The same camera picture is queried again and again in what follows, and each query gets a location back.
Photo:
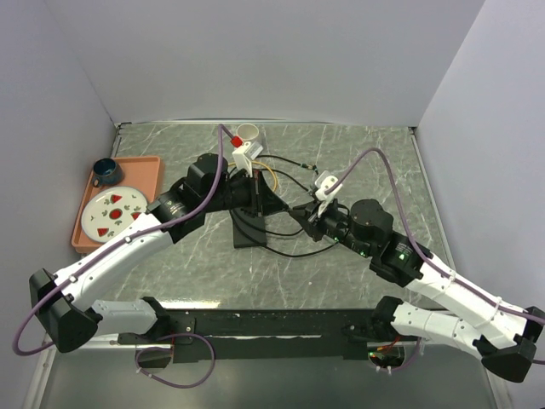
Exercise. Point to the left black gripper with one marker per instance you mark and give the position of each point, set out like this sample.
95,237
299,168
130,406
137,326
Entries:
262,200

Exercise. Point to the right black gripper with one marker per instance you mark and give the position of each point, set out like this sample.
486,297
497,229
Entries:
309,220

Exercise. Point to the black network switch box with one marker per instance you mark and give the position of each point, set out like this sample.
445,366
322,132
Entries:
247,230

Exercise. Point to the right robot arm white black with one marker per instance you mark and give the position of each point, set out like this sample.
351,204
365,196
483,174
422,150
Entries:
501,335

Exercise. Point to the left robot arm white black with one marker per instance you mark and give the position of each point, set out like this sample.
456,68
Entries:
69,302

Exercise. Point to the white ceramic mug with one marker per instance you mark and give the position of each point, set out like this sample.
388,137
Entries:
249,133

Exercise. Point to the pink tray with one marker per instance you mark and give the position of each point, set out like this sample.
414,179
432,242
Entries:
142,173

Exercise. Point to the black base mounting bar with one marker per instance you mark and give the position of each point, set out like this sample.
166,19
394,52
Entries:
226,334

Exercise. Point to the white watermelon pattern plate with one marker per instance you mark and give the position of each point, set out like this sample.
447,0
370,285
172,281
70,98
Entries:
111,211

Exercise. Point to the dark blue cup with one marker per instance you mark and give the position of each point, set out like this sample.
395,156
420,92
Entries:
106,173

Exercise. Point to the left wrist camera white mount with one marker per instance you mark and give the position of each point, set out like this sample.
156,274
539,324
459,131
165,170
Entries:
244,153

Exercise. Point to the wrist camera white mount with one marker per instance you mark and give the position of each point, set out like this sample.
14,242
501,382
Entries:
244,153
327,187

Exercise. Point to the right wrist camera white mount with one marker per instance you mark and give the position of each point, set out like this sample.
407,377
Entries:
327,187

